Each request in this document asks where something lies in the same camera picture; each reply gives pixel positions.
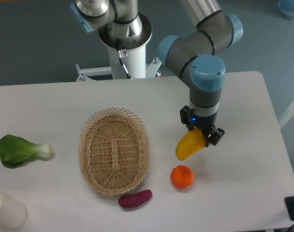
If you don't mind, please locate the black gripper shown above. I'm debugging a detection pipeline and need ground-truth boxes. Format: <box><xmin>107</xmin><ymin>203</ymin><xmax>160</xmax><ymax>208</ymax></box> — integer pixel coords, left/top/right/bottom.
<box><xmin>179</xmin><ymin>105</ymin><xmax>225</xmax><ymax>147</ymax></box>

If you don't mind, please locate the yellow mango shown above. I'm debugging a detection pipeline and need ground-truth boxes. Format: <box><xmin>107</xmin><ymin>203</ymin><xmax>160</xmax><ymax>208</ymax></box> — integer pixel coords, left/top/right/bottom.
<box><xmin>176</xmin><ymin>128</ymin><xmax>206</xmax><ymax>160</ymax></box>

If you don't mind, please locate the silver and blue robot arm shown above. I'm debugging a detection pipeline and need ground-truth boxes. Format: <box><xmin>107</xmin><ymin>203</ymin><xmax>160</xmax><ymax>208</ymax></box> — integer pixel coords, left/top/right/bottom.
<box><xmin>70</xmin><ymin>0</ymin><xmax>243</xmax><ymax>146</ymax></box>

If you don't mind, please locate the orange fruit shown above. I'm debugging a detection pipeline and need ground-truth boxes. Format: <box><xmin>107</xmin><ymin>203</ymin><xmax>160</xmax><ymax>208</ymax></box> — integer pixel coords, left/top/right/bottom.
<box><xmin>170</xmin><ymin>165</ymin><xmax>194</xmax><ymax>189</ymax></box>

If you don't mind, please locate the woven wicker basket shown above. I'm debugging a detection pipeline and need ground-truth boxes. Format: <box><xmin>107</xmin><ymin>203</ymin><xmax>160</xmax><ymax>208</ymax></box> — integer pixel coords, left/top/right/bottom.
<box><xmin>78</xmin><ymin>108</ymin><xmax>149</xmax><ymax>196</ymax></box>

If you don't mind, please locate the purple sweet potato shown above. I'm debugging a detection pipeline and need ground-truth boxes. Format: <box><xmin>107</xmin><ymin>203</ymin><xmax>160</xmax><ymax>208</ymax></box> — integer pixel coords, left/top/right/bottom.
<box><xmin>118</xmin><ymin>189</ymin><xmax>153</xmax><ymax>208</ymax></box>

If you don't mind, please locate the blue object in corner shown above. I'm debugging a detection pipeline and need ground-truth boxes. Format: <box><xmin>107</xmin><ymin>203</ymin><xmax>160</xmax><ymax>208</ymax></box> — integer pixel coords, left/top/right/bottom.
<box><xmin>278</xmin><ymin>0</ymin><xmax>294</xmax><ymax>21</ymax></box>

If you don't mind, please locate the green bok choy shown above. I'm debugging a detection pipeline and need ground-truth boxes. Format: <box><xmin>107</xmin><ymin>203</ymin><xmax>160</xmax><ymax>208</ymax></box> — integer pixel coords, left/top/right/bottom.
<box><xmin>0</xmin><ymin>134</ymin><xmax>54</xmax><ymax>169</ymax></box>

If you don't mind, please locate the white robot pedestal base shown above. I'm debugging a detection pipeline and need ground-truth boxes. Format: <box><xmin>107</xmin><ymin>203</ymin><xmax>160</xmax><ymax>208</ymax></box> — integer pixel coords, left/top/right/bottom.
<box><xmin>75</xmin><ymin>13</ymin><xmax>162</xmax><ymax>82</ymax></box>

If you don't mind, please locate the white frame leg at right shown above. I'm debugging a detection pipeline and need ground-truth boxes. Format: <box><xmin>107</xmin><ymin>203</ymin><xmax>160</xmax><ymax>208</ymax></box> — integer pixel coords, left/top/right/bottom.
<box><xmin>278</xmin><ymin>100</ymin><xmax>294</xmax><ymax>129</ymax></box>

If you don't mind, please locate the black cable on pedestal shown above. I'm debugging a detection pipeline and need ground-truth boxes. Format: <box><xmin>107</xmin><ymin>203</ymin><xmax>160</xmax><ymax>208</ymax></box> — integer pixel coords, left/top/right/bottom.
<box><xmin>115</xmin><ymin>38</ymin><xmax>133</xmax><ymax>80</ymax></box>

